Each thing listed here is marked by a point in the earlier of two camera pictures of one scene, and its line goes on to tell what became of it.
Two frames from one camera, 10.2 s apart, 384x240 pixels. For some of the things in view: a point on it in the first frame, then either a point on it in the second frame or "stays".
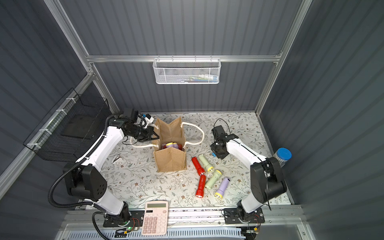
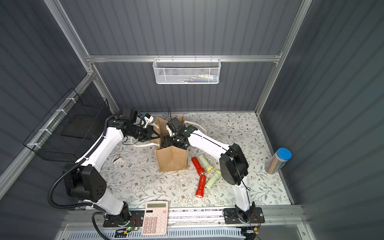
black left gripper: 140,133 stays
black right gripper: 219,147 → 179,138
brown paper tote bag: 169,159 stays
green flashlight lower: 217,174 stays
